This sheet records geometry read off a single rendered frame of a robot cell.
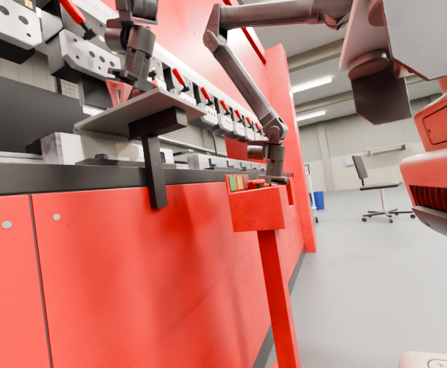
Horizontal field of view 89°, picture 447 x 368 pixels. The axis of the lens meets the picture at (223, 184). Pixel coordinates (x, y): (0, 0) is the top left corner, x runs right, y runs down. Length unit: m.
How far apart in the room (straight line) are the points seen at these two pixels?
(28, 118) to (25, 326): 0.91
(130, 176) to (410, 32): 0.51
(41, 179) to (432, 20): 0.56
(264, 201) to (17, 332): 0.55
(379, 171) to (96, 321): 12.34
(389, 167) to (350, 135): 2.18
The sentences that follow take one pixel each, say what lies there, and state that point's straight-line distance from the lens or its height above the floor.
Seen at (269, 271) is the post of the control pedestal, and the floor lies 0.51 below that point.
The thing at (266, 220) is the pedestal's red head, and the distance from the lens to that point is 0.67.
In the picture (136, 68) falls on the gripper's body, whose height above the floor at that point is 1.10.
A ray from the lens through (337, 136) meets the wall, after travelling 12.40.
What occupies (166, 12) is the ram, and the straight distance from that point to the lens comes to 1.17.
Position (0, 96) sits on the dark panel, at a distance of 1.21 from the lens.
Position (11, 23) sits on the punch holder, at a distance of 0.66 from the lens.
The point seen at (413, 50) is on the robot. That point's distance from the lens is 0.40.
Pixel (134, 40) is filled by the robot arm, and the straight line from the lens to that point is 0.63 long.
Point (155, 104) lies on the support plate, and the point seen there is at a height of 0.99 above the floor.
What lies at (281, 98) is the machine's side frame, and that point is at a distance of 2.76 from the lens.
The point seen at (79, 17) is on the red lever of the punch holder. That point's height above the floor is 1.24.
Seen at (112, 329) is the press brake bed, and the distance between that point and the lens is 0.52.
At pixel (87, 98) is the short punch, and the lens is 0.72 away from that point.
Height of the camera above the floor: 0.79
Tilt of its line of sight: 2 degrees up
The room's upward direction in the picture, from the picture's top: 9 degrees counter-clockwise
